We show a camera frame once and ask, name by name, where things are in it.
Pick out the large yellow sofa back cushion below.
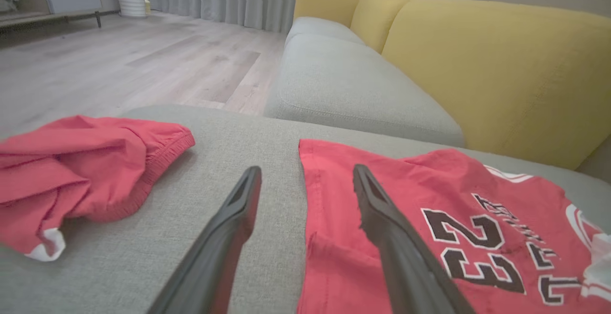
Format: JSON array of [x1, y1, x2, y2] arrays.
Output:
[[382, 0, 611, 170]]

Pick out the small yellow sofa back cushion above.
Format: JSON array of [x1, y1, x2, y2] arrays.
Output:
[[350, 0, 411, 54]]

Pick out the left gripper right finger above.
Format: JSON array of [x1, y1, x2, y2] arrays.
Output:
[[352, 164, 475, 314]]

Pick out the grey sofa seat cushion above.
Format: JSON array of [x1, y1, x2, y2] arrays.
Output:
[[285, 16, 366, 47], [263, 32, 464, 147]]

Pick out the red shorts with white stripe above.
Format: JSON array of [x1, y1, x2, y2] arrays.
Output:
[[0, 115, 196, 262]]

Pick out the large grey sofa chaise cushion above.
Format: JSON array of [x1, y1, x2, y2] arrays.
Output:
[[0, 104, 611, 314]]

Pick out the yellow sofa end cushion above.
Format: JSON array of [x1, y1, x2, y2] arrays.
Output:
[[293, 0, 366, 28]]

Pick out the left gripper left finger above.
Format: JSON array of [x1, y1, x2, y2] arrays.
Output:
[[146, 165, 263, 314]]

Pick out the red number 23 jersey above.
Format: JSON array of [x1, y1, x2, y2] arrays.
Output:
[[296, 138, 611, 314]]

